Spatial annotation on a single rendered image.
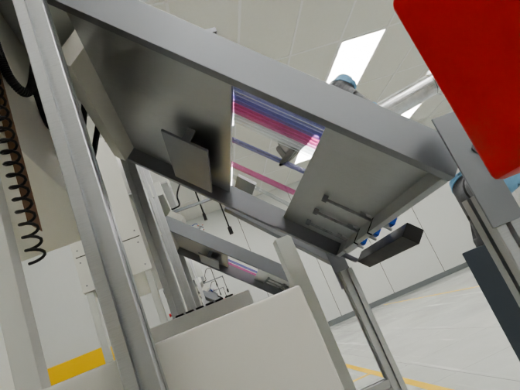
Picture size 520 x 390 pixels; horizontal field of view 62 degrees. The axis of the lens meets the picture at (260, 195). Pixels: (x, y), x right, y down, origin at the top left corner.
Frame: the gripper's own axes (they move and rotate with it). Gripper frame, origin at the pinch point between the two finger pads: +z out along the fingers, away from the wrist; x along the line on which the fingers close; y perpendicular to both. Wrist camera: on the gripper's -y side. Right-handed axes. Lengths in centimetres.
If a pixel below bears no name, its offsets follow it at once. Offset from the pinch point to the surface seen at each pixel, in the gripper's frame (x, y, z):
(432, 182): 55, -29, 9
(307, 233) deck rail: -8.0, -18.1, 10.1
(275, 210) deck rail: -8.0, -6.3, 11.0
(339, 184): 31.4, -17.0, 8.9
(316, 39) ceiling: -253, 101, -234
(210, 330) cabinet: 60, -16, 48
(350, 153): 46.2, -15.3, 9.4
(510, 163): 93, -26, 28
